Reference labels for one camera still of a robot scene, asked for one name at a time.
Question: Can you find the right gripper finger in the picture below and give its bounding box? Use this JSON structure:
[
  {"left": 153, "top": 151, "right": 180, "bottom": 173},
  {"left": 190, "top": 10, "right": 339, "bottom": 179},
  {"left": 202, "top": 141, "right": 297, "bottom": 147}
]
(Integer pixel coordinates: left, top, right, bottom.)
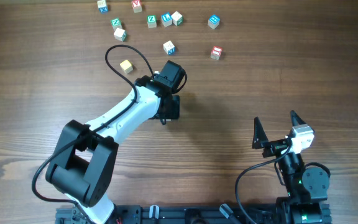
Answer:
[
  {"left": 252, "top": 117, "right": 269, "bottom": 149},
  {"left": 290, "top": 110, "right": 306, "bottom": 126}
]

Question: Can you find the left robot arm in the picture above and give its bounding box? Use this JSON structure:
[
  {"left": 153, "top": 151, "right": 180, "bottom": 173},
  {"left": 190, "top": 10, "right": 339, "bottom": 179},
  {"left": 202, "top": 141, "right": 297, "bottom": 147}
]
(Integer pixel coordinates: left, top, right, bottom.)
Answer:
[{"left": 45, "top": 61, "right": 187, "bottom": 223}]

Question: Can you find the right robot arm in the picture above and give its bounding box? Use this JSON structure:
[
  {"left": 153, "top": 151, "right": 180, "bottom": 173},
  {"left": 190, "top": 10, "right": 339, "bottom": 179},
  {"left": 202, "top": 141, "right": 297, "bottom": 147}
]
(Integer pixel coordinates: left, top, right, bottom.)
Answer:
[{"left": 252, "top": 111, "right": 332, "bottom": 224}]

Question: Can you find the white block blue D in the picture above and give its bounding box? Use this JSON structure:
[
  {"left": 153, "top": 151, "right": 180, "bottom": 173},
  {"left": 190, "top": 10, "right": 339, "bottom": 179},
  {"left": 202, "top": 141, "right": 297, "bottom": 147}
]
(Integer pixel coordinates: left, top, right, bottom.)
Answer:
[{"left": 163, "top": 40, "right": 176, "bottom": 55}]

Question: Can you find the yellow S block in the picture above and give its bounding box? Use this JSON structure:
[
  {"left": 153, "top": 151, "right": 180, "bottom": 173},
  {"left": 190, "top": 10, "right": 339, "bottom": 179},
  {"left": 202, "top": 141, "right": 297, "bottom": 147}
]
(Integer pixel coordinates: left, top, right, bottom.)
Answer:
[{"left": 120, "top": 60, "right": 133, "bottom": 74}]

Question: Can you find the red top block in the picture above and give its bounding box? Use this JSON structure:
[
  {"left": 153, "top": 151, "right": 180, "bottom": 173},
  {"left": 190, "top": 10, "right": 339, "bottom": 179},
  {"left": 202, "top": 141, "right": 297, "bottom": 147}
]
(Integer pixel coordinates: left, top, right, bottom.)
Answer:
[{"left": 211, "top": 46, "right": 223, "bottom": 60}]

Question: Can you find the blue L block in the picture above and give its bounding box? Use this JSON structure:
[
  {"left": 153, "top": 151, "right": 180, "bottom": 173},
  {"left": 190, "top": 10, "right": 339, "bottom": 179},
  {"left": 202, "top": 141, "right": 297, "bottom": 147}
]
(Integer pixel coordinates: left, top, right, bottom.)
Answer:
[{"left": 161, "top": 12, "right": 173, "bottom": 27}]

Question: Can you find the middle green Z block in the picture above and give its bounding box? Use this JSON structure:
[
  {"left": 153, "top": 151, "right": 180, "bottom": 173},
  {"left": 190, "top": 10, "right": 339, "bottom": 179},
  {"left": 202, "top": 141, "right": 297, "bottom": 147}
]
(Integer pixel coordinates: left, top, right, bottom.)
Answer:
[{"left": 147, "top": 15, "right": 157, "bottom": 28}]

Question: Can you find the green z block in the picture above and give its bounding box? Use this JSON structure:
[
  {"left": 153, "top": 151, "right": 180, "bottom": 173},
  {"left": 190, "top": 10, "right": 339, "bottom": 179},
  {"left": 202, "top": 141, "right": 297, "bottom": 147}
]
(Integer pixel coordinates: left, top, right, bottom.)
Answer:
[
  {"left": 147, "top": 15, "right": 157, "bottom": 28},
  {"left": 111, "top": 17, "right": 122, "bottom": 30}
]

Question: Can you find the white block green N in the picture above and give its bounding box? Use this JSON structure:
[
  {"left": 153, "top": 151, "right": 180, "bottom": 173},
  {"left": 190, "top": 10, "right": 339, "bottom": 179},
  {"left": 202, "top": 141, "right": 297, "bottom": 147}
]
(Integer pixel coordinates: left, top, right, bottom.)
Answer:
[{"left": 172, "top": 11, "right": 183, "bottom": 26}]

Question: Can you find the white block green side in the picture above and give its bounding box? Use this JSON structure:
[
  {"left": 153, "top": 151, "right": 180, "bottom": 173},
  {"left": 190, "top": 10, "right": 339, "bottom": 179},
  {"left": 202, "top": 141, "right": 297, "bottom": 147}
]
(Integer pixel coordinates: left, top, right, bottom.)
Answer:
[{"left": 114, "top": 27, "right": 127, "bottom": 42}]

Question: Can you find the blue top block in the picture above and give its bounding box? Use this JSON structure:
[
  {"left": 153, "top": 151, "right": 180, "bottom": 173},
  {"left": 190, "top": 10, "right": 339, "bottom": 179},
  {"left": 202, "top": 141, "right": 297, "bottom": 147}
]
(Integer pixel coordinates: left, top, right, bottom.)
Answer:
[{"left": 208, "top": 14, "right": 220, "bottom": 29}]

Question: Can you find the left green Z block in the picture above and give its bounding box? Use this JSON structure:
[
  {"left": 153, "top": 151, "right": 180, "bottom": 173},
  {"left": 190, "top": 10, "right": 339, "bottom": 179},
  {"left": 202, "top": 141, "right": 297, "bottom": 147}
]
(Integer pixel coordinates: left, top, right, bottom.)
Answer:
[{"left": 111, "top": 17, "right": 122, "bottom": 30}]

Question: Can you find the block with red V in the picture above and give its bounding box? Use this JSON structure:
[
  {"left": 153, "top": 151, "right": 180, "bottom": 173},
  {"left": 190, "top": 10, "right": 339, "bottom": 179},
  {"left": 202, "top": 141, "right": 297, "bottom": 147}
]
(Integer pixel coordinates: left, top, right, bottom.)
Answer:
[{"left": 131, "top": 0, "right": 142, "bottom": 13}]

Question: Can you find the block with blue X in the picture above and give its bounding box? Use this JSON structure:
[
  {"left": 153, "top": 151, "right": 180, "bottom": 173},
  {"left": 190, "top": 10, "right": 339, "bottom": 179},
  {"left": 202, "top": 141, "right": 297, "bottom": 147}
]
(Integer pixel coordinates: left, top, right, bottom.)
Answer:
[{"left": 97, "top": 0, "right": 109, "bottom": 14}]

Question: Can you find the left camera cable black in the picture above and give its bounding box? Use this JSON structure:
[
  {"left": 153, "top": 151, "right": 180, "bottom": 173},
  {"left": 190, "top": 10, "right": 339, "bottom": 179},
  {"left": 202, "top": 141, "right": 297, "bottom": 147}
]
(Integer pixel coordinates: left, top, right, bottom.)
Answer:
[{"left": 31, "top": 44, "right": 152, "bottom": 223}]

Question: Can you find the camera cable black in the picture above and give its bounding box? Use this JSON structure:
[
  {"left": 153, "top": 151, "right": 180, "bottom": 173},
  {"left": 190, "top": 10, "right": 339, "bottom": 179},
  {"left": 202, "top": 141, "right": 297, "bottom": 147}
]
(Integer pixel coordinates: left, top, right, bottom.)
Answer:
[
  {"left": 31, "top": 44, "right": 152, "bottom": 223},
  {"left": 234, "top": 149, "right": 288, "bottom": 224}
]

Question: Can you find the right camera cable black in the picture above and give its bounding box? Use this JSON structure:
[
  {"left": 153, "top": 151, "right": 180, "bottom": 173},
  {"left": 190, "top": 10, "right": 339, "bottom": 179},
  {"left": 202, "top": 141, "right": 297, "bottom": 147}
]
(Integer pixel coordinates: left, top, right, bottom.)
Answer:
[{"left": 234, "top": 149, "right": 288, "bottom": 224}]

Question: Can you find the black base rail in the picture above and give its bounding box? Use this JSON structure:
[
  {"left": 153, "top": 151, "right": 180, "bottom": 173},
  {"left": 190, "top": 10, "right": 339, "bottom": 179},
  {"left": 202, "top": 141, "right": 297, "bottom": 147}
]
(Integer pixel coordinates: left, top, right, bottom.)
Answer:
[{"left": 55, "top": 203, "right": 333, "bottom": 224}]

